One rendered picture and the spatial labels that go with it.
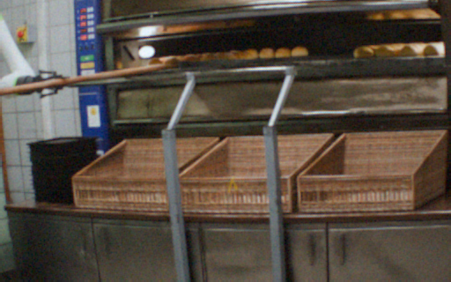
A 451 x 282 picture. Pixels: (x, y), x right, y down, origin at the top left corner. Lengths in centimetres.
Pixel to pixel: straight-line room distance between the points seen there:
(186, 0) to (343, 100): 94
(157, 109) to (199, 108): 24
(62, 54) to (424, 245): 243
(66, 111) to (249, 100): 111
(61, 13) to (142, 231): 144
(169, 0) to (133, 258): 128
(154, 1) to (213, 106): 61
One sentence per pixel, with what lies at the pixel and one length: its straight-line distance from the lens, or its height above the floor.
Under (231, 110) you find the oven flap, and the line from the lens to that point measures 512.
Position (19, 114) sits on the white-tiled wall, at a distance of 596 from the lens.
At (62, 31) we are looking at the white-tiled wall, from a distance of 571.
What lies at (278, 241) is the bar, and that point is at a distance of 442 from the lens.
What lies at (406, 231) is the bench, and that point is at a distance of 422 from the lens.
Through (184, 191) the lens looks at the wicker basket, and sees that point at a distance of 473.
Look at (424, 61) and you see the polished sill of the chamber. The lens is 468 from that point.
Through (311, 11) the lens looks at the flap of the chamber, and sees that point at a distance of 474.
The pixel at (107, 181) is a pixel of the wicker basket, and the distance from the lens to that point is 496.
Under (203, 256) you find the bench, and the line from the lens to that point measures 470.
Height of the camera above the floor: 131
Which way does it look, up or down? 5 degrees down
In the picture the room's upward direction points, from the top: 5 degrees counter-clockwise
